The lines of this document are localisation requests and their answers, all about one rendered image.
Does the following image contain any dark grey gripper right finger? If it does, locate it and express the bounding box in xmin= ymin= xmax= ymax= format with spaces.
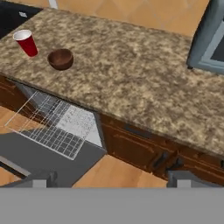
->
xmin=166 ymin=170 xmax=223 ymax=189

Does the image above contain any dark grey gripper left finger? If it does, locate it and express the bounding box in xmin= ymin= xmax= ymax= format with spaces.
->
xmin=1 ymin=170 xmax=58 ymax=189

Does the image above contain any grey dishwasher door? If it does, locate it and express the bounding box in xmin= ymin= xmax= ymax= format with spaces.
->
xmin=0 ymin=130 xmax=108 ymax=188

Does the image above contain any brown wooden cupboard door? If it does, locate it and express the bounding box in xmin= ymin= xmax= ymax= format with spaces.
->
xmin=100 ymin=115 xmax=173 ymax=178
xmin=167 ymin=150 xmax=224 ymax=187
xmin=0 ymin=74 xmax=33 ymax=119

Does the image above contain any brown wooden bowl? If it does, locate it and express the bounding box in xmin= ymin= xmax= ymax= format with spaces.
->
xmin=46 ymin=48 xmax=74 ymax=72

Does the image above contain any red plastic cup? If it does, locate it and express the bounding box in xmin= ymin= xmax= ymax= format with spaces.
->
xmin=12 ymin=29 xmax=39 ymax=58

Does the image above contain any brown wooden drawer front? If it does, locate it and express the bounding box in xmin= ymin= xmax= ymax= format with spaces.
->
xmin=100 ymin=113 xmax=182 ymax=152

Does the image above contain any grey microwave oven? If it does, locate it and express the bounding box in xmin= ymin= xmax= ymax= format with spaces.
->
xmin=185 ymin=0 xmax=224 ymax=74

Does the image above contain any black hob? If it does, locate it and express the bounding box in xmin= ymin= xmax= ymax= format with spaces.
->
xmin=0 ymin=0 xmax=44 ymax=39

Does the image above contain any dark cupboard door handle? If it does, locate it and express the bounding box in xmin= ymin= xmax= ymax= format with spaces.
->
xmin=166 ymin=157 xmax=184 ymax=172
xmin=150 ymin=151 xmax=170 ymax=172

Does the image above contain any grey dishwasher door handle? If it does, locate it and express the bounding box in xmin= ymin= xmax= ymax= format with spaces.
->
xmin=0 ymin=155 xmax=32 ymax=178

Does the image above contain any white wire dishwasher rack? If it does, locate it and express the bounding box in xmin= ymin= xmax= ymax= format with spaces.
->
xmin=3 ymin=89 xmax=97 ymax=161

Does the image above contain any dark drawer handle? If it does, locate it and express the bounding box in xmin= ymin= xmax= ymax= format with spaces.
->
xmin=123 ymin=123 xmax=154 ymax=140

